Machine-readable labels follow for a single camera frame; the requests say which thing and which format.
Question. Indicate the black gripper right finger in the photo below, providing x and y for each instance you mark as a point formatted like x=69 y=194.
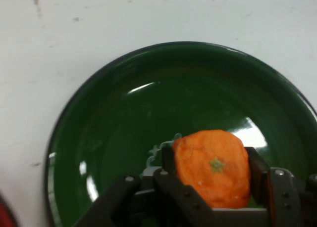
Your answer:
x=284 y=199

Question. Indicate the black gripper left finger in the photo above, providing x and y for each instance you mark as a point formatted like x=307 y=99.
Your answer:
x=158 y=202

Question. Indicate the red plate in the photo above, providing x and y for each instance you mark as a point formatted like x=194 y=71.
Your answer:
x=6 y=212

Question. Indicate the orange toy fruit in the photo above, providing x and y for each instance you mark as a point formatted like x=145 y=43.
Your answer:
x=213 y=167

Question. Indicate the green plate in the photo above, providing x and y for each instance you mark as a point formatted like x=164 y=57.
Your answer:
x=173 y=93

